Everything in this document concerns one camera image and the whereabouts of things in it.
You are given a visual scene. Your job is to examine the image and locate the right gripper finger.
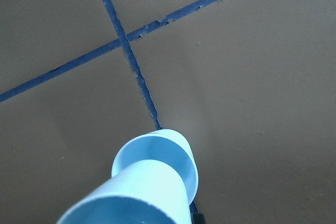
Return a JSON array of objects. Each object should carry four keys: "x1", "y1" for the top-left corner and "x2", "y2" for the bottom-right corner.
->
[{"x1": 191, "y1": 213, "x2": 204, "y2": 224}]

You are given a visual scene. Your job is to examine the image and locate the light blue plastic cup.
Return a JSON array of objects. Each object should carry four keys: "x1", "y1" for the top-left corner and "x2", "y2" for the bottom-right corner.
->
[{"x1": 111, "y1": 129, "x2": 198, "y2": 204}]

